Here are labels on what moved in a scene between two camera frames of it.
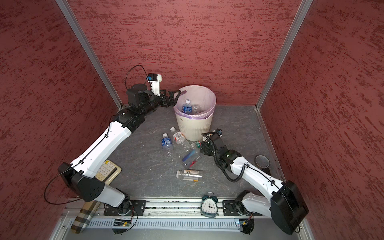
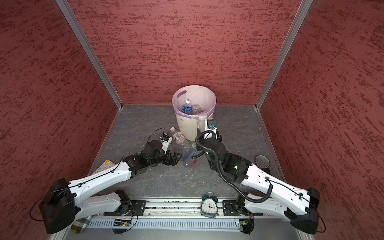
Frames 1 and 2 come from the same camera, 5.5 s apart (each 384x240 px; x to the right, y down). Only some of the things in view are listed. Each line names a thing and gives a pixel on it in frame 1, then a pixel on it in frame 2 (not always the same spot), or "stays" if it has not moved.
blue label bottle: x=187 y=107 stays
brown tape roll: x=262 y=161 stays
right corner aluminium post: x=299 y=16 stays
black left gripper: x=172 y=101 → x=174 y=161
